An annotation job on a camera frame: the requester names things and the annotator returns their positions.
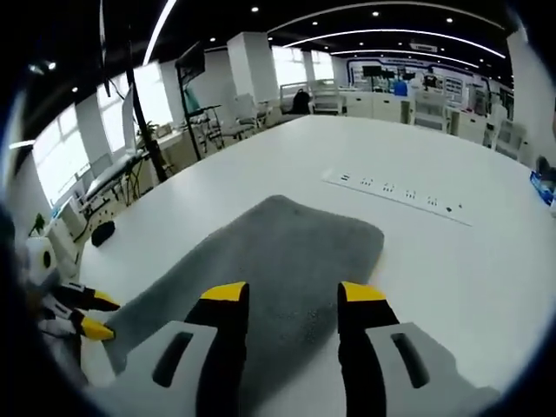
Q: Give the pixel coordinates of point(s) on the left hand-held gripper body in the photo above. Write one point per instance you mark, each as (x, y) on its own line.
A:
(48, 282)

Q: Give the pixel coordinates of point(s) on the black backpack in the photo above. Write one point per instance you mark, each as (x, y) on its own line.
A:
(300, 101)

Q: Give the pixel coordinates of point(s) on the grey towel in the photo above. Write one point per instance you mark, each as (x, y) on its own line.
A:
(286, 252)

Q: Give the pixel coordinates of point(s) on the blue tissue box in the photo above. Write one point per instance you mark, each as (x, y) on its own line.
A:
(543, 187)

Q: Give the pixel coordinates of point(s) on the ceiling air conditioner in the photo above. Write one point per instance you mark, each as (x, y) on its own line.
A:
(423, 45)

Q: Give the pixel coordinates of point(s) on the black pouch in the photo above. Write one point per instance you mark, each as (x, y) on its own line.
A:
(103, 233)

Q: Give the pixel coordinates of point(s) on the black metal rack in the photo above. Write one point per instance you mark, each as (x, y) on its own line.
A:
(191, 95)

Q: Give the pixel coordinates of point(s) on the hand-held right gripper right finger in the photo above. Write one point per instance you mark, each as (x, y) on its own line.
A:
(382, 360)

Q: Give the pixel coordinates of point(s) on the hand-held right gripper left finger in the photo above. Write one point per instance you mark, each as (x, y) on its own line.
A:
(195, 347)

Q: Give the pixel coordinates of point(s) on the blue container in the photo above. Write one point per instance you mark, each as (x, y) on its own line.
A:
(401, 88)

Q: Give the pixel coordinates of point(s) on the black tripod stand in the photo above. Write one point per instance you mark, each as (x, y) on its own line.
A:
(145, 130)

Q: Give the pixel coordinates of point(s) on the white power socket strip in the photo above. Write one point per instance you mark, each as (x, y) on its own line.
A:
(399, 193)

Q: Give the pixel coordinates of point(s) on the white table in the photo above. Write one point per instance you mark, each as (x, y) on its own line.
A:
(391, 147)

